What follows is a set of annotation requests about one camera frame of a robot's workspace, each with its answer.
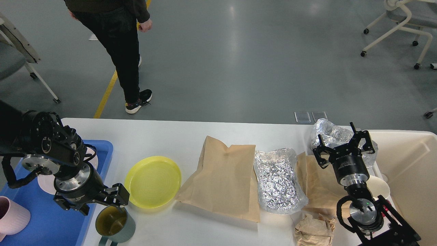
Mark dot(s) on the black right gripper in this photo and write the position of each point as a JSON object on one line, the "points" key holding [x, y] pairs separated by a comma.
{"points": [[347, 162]]}

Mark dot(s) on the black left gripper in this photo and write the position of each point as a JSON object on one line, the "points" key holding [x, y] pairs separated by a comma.
{"points": [[76, 187]]}

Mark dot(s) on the dark green mug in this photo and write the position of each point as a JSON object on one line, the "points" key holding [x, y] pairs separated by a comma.
{"points": [[114, 224]]}

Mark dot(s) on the yellow round plate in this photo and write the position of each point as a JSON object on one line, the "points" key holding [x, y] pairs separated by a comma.
{"points": [[153, 182]]}

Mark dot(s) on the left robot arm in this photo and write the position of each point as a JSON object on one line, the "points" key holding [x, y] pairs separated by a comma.
{"points": [[37, 143]]}

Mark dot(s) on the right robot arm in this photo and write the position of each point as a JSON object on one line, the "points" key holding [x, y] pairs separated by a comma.
{"points": [[374, 221]]}

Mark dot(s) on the crumpled foil container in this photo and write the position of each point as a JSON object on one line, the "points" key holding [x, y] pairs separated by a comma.
{"points": [[334, 136]]}

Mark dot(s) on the white paper cup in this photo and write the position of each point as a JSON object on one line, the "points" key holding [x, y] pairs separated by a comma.
{"points": [[378, 186]]}

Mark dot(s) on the floor outlet cover plates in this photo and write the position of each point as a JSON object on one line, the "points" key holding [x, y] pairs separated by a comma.
{"points": [[306, 117]]}

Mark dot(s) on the beige plastic bin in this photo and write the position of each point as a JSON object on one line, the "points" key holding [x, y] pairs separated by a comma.
{"points": [[409, 161]]}

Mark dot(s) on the white round plate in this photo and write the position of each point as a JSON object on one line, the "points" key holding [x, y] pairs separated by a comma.
{"points": [[46, 182]]}

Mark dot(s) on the blue plastic tray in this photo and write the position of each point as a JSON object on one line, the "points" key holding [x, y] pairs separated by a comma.
{"points": [[49, 224]]}

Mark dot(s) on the crumpled brown paper ball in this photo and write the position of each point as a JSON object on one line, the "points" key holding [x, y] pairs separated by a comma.
{"points": [[315, 230]]}

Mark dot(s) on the pink mug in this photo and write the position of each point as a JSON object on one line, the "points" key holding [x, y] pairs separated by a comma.
{"points": [[13, 217]]}

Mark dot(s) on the large brown paper bag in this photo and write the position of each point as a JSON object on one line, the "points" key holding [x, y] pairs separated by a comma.
{"points": [[224, 182]]}

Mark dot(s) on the white office chair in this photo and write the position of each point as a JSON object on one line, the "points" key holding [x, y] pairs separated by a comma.
{"points": [[413, 16]]}

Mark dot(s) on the person in black pants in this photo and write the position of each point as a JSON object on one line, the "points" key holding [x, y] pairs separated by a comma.
{"points": [[116, 23]]}

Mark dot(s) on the grey chair left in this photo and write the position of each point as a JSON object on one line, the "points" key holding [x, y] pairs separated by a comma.
{"points": [[16, 52]]}

